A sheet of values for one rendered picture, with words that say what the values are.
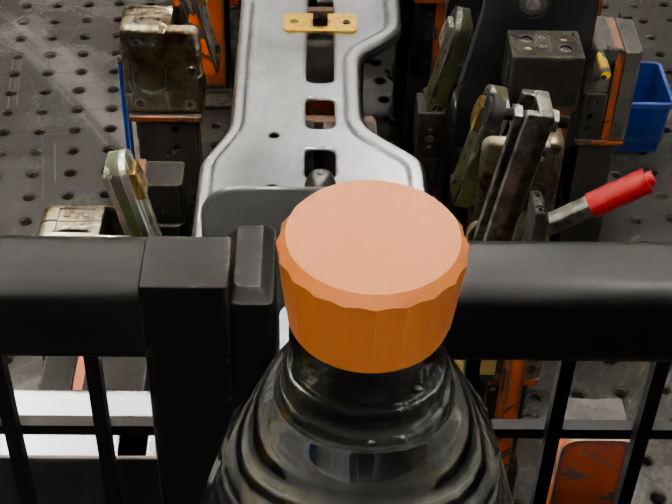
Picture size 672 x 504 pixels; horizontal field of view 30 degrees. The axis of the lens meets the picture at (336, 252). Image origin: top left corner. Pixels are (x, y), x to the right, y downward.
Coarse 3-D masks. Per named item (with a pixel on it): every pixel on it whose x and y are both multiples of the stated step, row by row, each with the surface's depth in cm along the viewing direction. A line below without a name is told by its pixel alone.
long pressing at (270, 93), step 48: (288, 0) 148; (336, 0) 149; (384, 0) 149; (240, 48) 141; (288, 48) 141; (336, 48) 141; (384, 48) 143; (240, 96) 134; (288, 96) 133; (336, 96) 134; (240, 144) 127; (288, 144) 127; (336, 144) 127; (384, 144) 127; (288, 336) 106
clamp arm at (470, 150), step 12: (480, 96) 117; (504, 96) 116; (480, 108) 116; (480, 120) 117; (504, 120) 116; (480, 132) 117; (492, 132) 117; (468, 144) 121; (480, 144) 118; (468, 156) 120; (456, 168) 124; (468, 168) 120; (456, 180) 122; (468, 180) 121; (456, 192) 122; (468, 192) 122; (456, 204) 123; (468, 204) 123
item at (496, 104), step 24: (528, 96) 97; (528, 120) 95; (552, 120) 95; (504, 144) 100; (528, 144) 96; (504, 168) 101; (528, 168) 98; (504, 192) 99; (528, 192) 99; (480, 216) 105; (504, 216) 101; (480, 240) 106; (504, 240) 103
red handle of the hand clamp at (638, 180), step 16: (624, 176) 101; (640, 176) 100; (592, 192) 102; (608, 192) 101; (624, 192) 100; (640, 192) 100; (560, 208) 103; (576, 208) 102; (592, 208) 101; (608, 208) 101; (560, 224) 103; (512, 240) 104
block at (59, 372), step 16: (48, 368) 106; (64, 368) 106; (80, 368) 106; (112, 368) 106; (128, 368) 106; (144, 368) 106; (48, 384) 104; (64, 384) 104; (80, 384) 104; (112, 384) 105; (128, 384) 105; (144, 384) 105; (128, 448) 106; (144, 448) 106
